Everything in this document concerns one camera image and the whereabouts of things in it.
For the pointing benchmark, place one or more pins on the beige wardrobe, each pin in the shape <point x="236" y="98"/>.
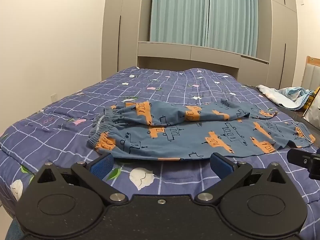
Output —
<point x="122" y="30"/>
<point x="277" y="35"/>

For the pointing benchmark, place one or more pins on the silver bag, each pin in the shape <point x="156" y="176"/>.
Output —
<point x="313" y="116"/>

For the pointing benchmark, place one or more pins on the dark grey mattress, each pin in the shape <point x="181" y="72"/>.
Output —
<point x="303" y="123"/>

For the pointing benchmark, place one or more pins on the grey padded headboard wooden frame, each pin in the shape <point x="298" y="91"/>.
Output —
<point x="312" y="76"/>

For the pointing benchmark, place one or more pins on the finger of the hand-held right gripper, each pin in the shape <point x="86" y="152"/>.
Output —
<point x="298" y="158"/>

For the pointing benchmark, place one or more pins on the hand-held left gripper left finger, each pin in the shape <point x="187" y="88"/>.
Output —
<point x="101" y="166"/>

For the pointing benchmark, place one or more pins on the yellow bag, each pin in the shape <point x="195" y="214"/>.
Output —
<point x="311" y="100"/>

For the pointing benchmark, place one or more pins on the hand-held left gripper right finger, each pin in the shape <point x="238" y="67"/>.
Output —
<point x="221" y="165"/>

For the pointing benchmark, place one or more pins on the blue pants with orange print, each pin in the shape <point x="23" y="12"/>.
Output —
<point x="175" y="135"/>

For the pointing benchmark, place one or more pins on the teal curtain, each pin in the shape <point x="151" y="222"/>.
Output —
<point x="232" y="17"/>
<point x="180" y="12"/>

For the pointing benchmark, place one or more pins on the blue checked floral blanket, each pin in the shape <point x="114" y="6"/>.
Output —
<point x="62" y="120"/>

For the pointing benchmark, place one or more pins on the light blue crumpled cloth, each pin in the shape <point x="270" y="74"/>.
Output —
<point x="287" y="96"/>

